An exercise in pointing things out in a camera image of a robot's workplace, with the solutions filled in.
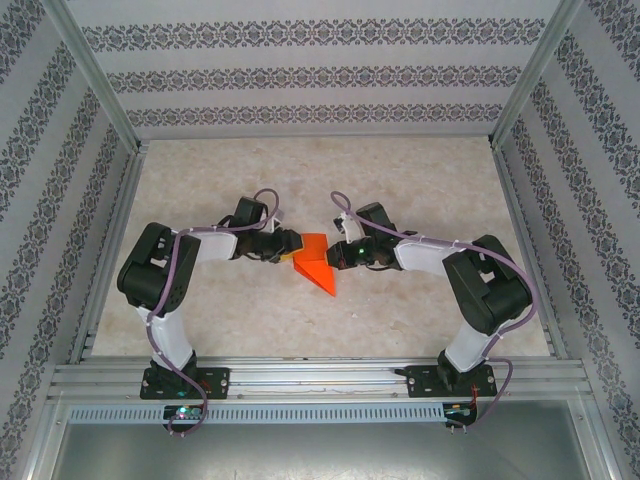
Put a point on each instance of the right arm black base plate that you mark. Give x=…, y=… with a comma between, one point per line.
x=422, y=382

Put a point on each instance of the aluminium side rail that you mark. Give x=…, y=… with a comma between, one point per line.
x=112, y=240
x=530, y=250

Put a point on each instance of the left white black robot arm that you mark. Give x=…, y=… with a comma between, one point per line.
x=172, y=340

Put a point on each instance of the orange paper sheet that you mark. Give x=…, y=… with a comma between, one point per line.
x=320, y=275

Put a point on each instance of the aluminium mounting rail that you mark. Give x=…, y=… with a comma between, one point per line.
x=320, y=377

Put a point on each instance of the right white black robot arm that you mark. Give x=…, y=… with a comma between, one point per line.
x=492, y=295

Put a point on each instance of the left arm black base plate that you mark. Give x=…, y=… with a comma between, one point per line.
x=217, y=382

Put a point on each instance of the aluminium back frame bar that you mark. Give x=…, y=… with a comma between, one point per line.
x=315, y=136

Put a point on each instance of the aluminium frame post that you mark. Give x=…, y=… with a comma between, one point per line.
x=95, y=80
x=535, y=75

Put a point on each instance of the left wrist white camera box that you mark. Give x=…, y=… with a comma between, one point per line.
x=277, y=225

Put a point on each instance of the grey metal sheet tray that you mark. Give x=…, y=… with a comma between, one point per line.
x=320, y=455

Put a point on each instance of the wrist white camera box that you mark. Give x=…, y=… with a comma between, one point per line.
x=352, y=227
x=277, y=225

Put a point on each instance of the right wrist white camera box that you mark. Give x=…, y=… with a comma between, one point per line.
x=352, y=227

